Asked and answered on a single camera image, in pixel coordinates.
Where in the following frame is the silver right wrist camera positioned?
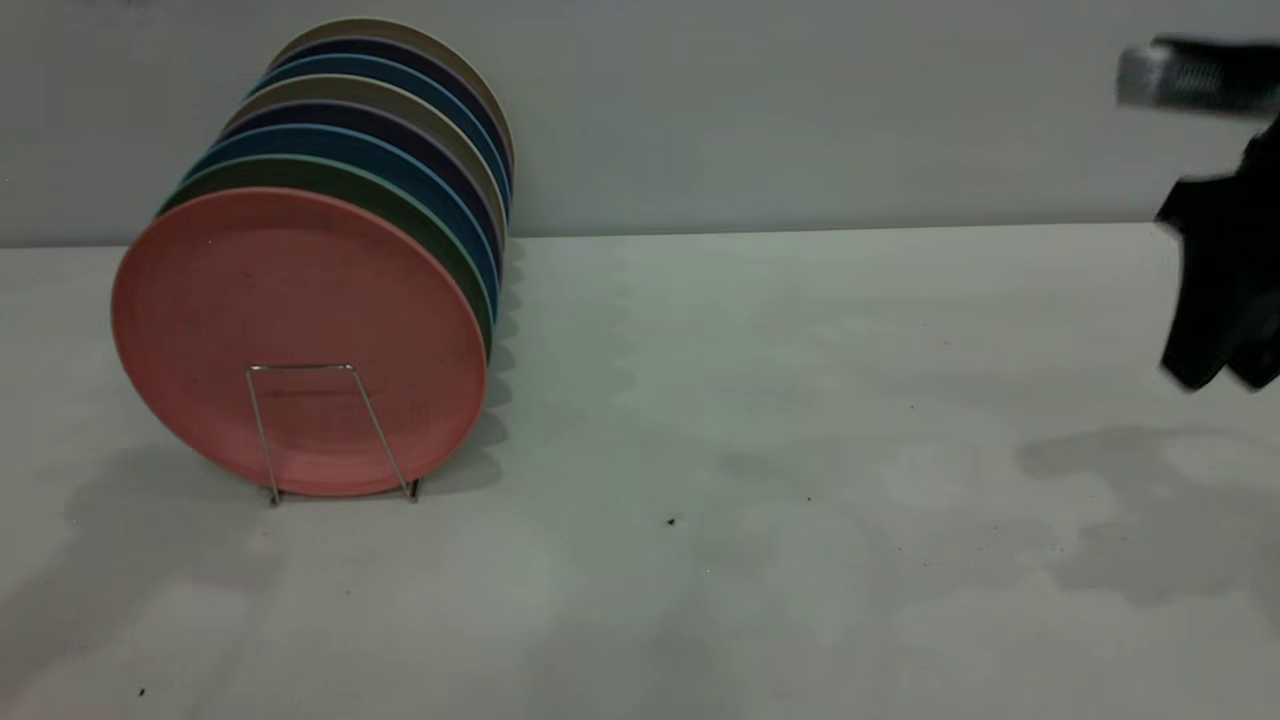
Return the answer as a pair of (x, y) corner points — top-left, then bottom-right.
(1117, 36), (1280, 116)

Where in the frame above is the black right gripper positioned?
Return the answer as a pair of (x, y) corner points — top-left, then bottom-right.
(1155, 120), (1280, 393)

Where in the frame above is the dark purple plate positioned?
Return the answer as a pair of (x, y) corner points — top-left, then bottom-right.
(270, 38), (515, 193)
(220, 101), (505, 283)

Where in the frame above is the pink plate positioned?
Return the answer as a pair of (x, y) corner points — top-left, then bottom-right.
(111, 187), (489, 498)

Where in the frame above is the metal wire plate rack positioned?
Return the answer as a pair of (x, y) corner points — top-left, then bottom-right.
(246, 364), (421, 506)

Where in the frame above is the beige plate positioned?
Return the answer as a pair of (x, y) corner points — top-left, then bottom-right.
(270, 19), (517, 173)
(222, 76), (509, 251)

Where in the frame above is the green plate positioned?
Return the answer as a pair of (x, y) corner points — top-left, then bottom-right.
(157, 155), (495, 356)

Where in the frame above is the blue plate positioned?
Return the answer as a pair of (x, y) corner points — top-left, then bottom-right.
(250, 55), (513, 219)
(183, 125), (501, 321)

